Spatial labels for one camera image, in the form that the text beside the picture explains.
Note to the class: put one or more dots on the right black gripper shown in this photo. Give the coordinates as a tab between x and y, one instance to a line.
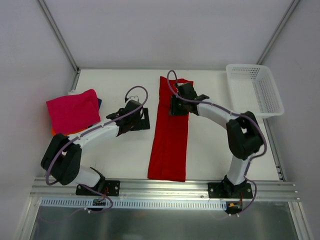
177	107

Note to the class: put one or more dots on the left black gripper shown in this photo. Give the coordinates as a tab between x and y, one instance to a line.
139	121

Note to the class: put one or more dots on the red t shirt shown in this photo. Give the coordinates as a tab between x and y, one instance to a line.
168	156

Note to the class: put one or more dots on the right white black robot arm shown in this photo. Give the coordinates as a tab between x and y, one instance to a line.
244	137

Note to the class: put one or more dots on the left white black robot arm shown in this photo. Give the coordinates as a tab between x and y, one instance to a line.
62	160

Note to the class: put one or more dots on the folded navy blue t shirt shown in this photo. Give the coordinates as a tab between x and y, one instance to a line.
99	103

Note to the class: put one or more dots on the folded pink t shirt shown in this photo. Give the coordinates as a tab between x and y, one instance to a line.
79	109

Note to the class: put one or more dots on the folded white t shirt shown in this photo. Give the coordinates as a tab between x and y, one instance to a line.
72	92

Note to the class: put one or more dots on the white plastic basket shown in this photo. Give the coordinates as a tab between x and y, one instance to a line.
252	87

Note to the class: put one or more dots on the folded orange t shirt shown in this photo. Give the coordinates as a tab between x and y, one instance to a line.
69	129

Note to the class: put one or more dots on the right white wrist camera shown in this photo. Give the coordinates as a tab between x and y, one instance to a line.
180	85

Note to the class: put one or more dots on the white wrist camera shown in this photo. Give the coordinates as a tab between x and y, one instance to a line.
180	85
135	98

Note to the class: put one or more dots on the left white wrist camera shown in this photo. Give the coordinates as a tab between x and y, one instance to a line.
135	98

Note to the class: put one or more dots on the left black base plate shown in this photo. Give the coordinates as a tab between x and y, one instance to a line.
113	187

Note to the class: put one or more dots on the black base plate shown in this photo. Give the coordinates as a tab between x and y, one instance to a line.
223	190
113	187

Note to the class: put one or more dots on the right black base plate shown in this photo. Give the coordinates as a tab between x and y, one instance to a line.
223	190

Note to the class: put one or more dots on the white slotted cable duct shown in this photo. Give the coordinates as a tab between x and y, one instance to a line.
135	204

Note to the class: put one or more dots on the left aluminium frame post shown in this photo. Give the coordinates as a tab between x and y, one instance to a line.
57	33

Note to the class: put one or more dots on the aluminium frame post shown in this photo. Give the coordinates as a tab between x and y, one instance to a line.
57	33
278	31

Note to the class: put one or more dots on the aluminium mounting rail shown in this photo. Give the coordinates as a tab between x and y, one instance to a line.
267	191

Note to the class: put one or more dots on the right aluminium frame post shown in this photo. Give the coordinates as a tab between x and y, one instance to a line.
278	31

